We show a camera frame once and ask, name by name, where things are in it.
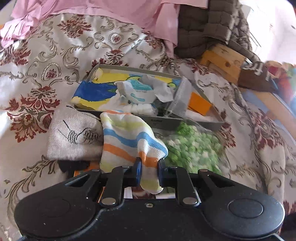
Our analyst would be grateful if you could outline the orange block in tray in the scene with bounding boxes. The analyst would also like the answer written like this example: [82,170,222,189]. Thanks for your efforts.
[188,92,212,116]

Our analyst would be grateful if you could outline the striped white sock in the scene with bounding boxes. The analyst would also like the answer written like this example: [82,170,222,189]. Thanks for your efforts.
[100,110,168,194]

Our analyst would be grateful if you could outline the brown quilted jacket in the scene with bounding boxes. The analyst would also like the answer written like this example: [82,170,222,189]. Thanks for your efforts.
[174,0,259,62]

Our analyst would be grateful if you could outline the colourful patchwork blanket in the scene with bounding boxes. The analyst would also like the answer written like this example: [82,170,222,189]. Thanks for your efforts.
[265,61,295,107]

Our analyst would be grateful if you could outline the white teal crumpled cloth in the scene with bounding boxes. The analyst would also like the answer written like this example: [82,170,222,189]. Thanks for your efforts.
[115,75,174,104]

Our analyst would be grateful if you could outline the floral satin bedspread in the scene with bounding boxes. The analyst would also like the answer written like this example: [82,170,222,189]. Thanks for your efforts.
[1,14,295,240]

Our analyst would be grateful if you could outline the bag of green pieces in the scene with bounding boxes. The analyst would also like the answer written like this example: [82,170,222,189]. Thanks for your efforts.
[162,120,223,175]

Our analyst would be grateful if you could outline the pink hanging sheet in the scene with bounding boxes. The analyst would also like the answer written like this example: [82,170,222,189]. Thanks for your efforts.
[1,1,208,57]

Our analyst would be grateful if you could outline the dark brown printed cloth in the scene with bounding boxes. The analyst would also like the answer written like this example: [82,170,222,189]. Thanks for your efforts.
[238,61,278,93]

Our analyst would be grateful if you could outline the grey tray with parrot picture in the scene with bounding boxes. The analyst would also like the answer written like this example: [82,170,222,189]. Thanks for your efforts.
[71,64,224,131]

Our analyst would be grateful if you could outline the grey printed sock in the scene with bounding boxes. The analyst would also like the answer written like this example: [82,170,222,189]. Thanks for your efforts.
[47,104,103,161]

